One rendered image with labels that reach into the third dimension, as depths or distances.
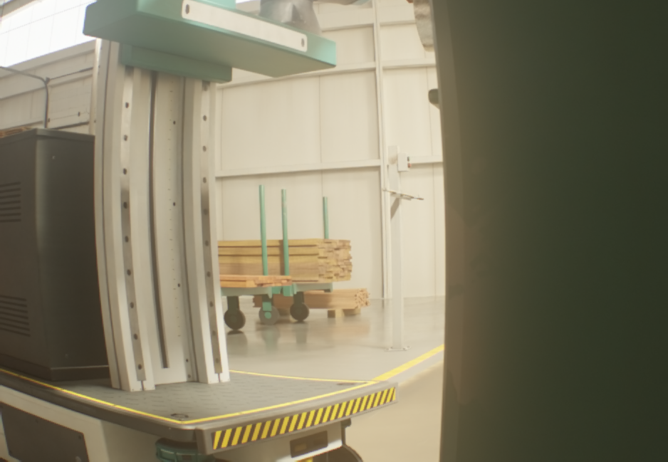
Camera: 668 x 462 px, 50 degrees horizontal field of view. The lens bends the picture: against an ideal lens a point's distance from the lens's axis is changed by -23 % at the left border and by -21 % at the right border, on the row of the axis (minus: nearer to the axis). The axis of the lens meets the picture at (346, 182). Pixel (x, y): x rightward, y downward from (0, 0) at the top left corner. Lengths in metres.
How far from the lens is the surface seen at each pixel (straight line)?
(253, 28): 1.60
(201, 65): 1.72
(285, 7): 1.79
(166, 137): 1.74
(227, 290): 6.78
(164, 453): 1.36
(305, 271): 8.09
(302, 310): 9.04
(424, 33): 0.56
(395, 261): 5.56
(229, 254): 8.39
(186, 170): 1.74
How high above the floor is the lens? 0.59
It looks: 5 degrees up
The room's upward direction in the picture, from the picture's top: 2 degrees counter-clockwise
